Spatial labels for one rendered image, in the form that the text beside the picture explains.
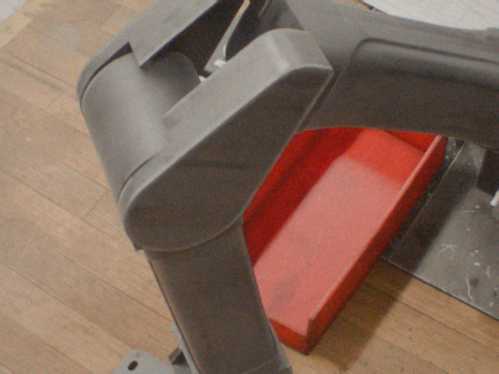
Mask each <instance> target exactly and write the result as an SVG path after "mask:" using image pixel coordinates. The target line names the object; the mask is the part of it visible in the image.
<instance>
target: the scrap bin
mask: <svg viewBox="0 0 499 374"><path fill-rule="evenodd" d="M448 140H449V139H448V137H447V136H440V135H433V134H414V133H405V132H404V131H393V130H381V129H371V128H358V127H330V128H321V129H314V130H307V131H304V132H303V133H302V134H295V135H294V136H293V138H292V139H291V141H290V143H289V145H288V146H287V148H286V149H285V151H284V152H283V154H282V155H281V156H280V157H279V158H278V159H277V161H276V162H275V164H274V166H273V167H272V169H271V171H270V172H269V174H268V175H267V177H266V179H265V180H264V182H263V183H262V185H261V186H260V188H259V189H258V191H257V193H256V194H255V196H254V198H253V199H252V201H251V205H250V206H249V207H247V208H246V209H245V211H244V212H242V220H244V223H242V225H241V228H242V232H244V236H245V239H246V242H247V246H248V249H249V255H250V259H251V262H252V265H253V269H254V273H255V275H256V279H257V283H258V288H259V292H260V296H261V299H262V302H263V306H264V309H265V311H266V314H267V316H268V318H269V320H270V322H271V324H272V326H273V327H274V330H275V333H276V335H277V337H278V340H279V341H280V342H282V343H284V344H285V345H287V346H289V347H290V348H292V349H296V350H297V351H299V352H301V353H303V354H304V355H306V356H309V355H310V354H311V352H312V351H313V349H314V348H315V346H316V345H317V343H318V342H319V341H320V340H321V338H322V337H323V335H324V334H325V332H326V331H327V330H328V328H329V327H330V326H331V324H332V323H333V322H334V321H335V320H336V318H337V317H338V316H339V314H340V312H341V311H342V309H343V308H344V307H345V305H346V304H347V302H348V300H349V299H350V298H351V297H352V296H353V294H354V293H355V292H356V290H357V288H358V287H359V285H360V284H361V283H362V281H363V280H364V278H365V276H366V275H367V274H368V272H369V271H370V270H371V269H372V267H373V266H374V264H375V263H376V261H377V260H378V259H379V257H380V255H381V254H382V253H383V251H384V250H385V248H386V247H387V245H388V244H389V243H390V242H391V240H392V239H393V237H394V236H395V235H396V233H397V231H398V230H399V229H400V227H401V226H402V223H403V221H404V220H405V219H406V218H407V217H408V216H409V214H410V213H411V212H412V210H413V208H414V207H415V206H416V204H417V201H418V200H419V198H420V197H421V195H422V194H423V193H424V192H425V191H426V189H427V188H428V185H429V183H430V182H431V180H432V179H433V177H434V176H435V174H436V173H437V171H438V169H439V168H440V167H441V165H442V164H443V163H444V157H445V154H446V147H447V144H448Z"/></svg>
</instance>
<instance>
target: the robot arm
mask: <svg viewBox="0 0 499 374"><path fill-rule="evenodd" d="M244 2H245V0H156V1H155V2H154V3H153V4H151V5H150V6H149V7H148V8H147V9H146V10H145V11H143V12H142V13H141V14H140V15H138V16H137V17H135V18H134V19H133V20H132V21H131V22H130V23H129V24H127V26H126V27H125V28H124V29H123V30H122V31H120V32H119V33H118V34H117V35H116V36H115V37H114V38H112V39H111V41H109V42H108V43H107V44H105V45H104V46H103V47H102V48H101V49H100V50H99V51H97V53H96V54H95V55H94V56H93V57H92V58H91V59H90V60H89V61H88V62H87V63H86V65H85V67H84V68H83V69H82V70H81V72H80V74H79V76H78V80H77V84H76V98H77V101H78V105H79V107H80V111H81V113H82V115H83V117H84V118H85V120H86V126H87V128H88V131H89V133H90V135H91V137H92V139H93V144H94V147H95V150H96V152H97V155H98V157H99V160H100V161H101V166H102V170H103V172H104V175H105V177H106V180H107V182H108V185H109V186H110V190H111V193H112V195H113V198H114V200H115V205H116V207H117V210H118V214H119V219H120V221H121V223H122V225H123V228H124V230H125V233H126V235H127V237H128V238H129V239H130V240H131V242H132V245H133V247H134V249H135V251H139V250H143V252H144V259H145V260H147V261H148V263H149V266H150V267H151V271H152V273H153V276H154V278H155V280H156V282H157V286H158V288H160V290H161V293H162V295H163V297H164V298H163V301H164V302H166V303H167V305H168V309H169V311H170V313H171V315H172V318H173V320H174V321H173V322H171V323H170V324H171V326H172V328H171V330H172V332H175V333H176V337H177V340H178V341H179V343H178V344H177V345H176V347H175V348H174V349H173V350H172V351H171V352H170V354H169V355H168V362H169V365H170V366H168V365H167V364H166V363H164V362H162V361H160V360H159V359H157V358H155V357H154V356H152V355H150V354H148V353H146V352H145V351H144V350H142V349H136V350H133V351H131V352H129V354H128V355H127V357H126V358H125V359H123V360H122V362H121V364H120V365H119V366H118V367H117V368H116V369H115V371H114V372H112V373H111V374H294V373H293V369H292V367H291V366H292V364H291V362H290V361H289V360H288V358H287V356H286V354H285V352H284V351H283V349H282V346H281V344H280V341H279V340H278V337H277V335H276V333H275V330H274V327H273V326H272V324H271V322H270V320H269V318H268V316H267V314H266V311H265V309H264V306H263V302H262V299H261V296H260V292H259V288H258V283H257V279H256V275H255V273H254V269H253V265H252V262H251V259H250V253H249V249H248V246H247V242H246V239H245V236H244V232H242V228H241V225H242V223H244V220H242V212H244V211H245V209H246V208H247V207H249V206H250V205H251V201H252V199H253V198H254V196H255V194H256V193H257V191H258V189H259V188H260V186H261V185H262V183H263V182H264V180H265V179H266V177H267V175H268V174H269V172H270V171H271V169H272V167H273V166H274V164H275V162H276V161H277V159H278V158H279V157H280V156H281V155H282V154H283V152H284V151H285V149H286V148H287V146H288V145H289V143H290V141H291V139H292V138H293V136H294V135H295V134H302V133H303V132H304V131H307V130H314V129H321V128H330V127H358V128H371V129H381V130H393V131H404V132H405V133H414V134H433V135H440V136H447V137H451V138H453V139H456V140H461V141H465V142H471V143H475V144H477V145H478V146H479V147H481V148H483V149H485V150H490V151H492V152H497V153H499V28H492V27H487V28H485V29H475V28H456V27H449V26H442V25H438V24H432V23H430V22H427V21H421V20H412V19H407V18H404V17H402V16H396V15H391V14H386V13H381V12H373V11H371V10H367V9H364V8H359V7H355V6H351V5H347V4H342V3H338V2H335V1H332V0H249V2H250V4H249V6H248V8H246V10H245V12H244V13H243V15H242V16H241V18H240V20H239V22H238V24H237V26H236V28H235V29H234V31H233V33H232V34H231V36H230V38H229V40H228V43H227V45H226V48H225V59H226V63H225V64H224V65H223V66H222V67H221V68H218V69H217V70H216V71H215V72H214V73H212V74H211V75H210V76H209V77H207V78H206V79H205V80H204V81H203V82H201V81H200V78H199V76H200V74H201V72H202V71H203V69H204V67H206V66H207V65H208V63H209V60H210V59H211V57H212V55H213V53H214V51H215V50H216V49H217V46H218V45H219V44H220V42H221V40H222V38H223V37H224V35H225V32H226V31H227V30H228V29H229V27H230V25H231V23H232V22H233V19H234V18H235V16H236V15H237V13H238V11H239V10H240V9H241V7H242V5H243V3H244ZM134 366H137V367H136V368H135V370H133V371H130V370H131V369H133V367H134Z"/></svg>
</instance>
